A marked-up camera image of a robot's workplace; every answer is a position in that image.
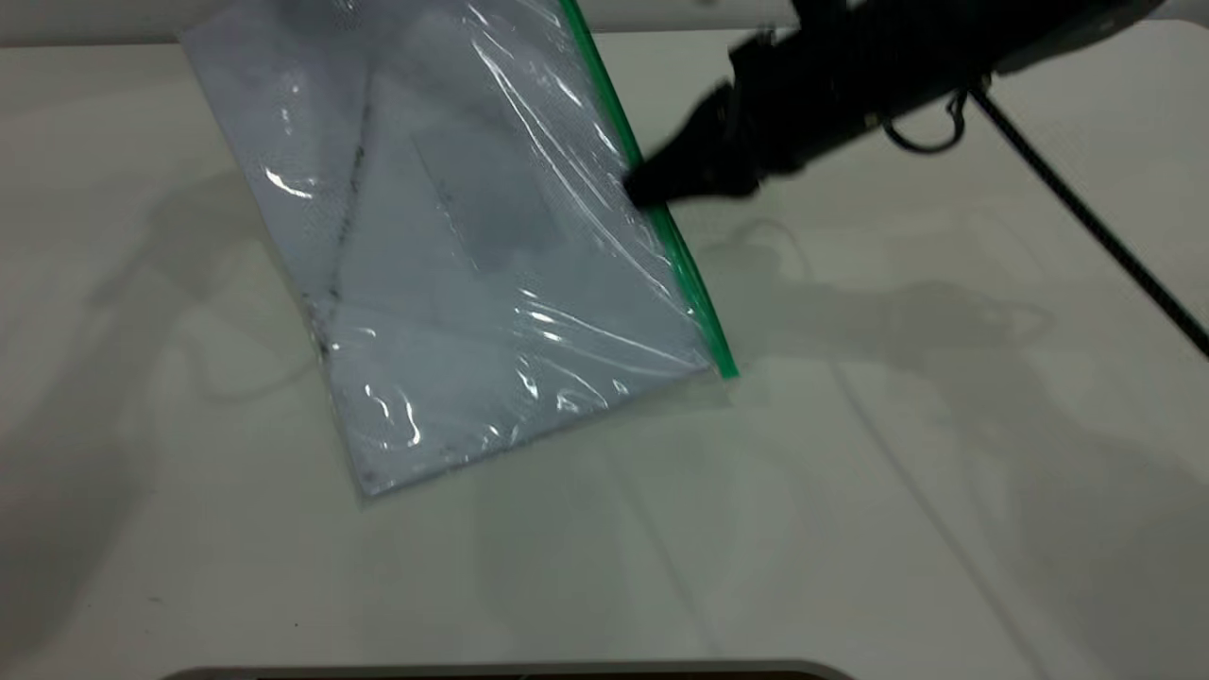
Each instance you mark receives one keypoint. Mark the grey-edged dark base panel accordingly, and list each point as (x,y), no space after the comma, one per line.
(510,672)

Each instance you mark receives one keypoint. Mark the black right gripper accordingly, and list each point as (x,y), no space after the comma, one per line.
(789,104)

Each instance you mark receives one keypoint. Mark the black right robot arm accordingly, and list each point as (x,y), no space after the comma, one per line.
(945,57)

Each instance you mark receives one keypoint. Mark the transparent zip bag green zipper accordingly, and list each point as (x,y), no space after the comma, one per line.
(453,283)

